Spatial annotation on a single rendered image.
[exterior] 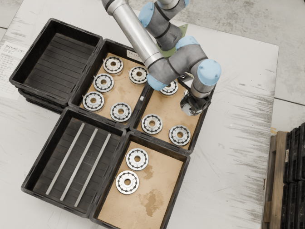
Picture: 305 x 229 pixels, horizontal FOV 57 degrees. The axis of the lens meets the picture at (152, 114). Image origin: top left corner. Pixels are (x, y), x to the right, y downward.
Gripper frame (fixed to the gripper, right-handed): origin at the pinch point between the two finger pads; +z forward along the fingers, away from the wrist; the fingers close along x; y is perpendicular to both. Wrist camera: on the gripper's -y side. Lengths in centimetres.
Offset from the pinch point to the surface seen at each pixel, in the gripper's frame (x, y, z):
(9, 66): -62, -77, 30
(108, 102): -26.5, -25.5, 17.0
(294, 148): 75, 46, 72
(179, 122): -1.8, 1.4, 16.9
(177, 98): 4.3, -9.9, 17.0
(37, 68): -49, -60, 17
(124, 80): -13.9, -32.0, 17.1
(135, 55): -3.6, -38.4, 10.5
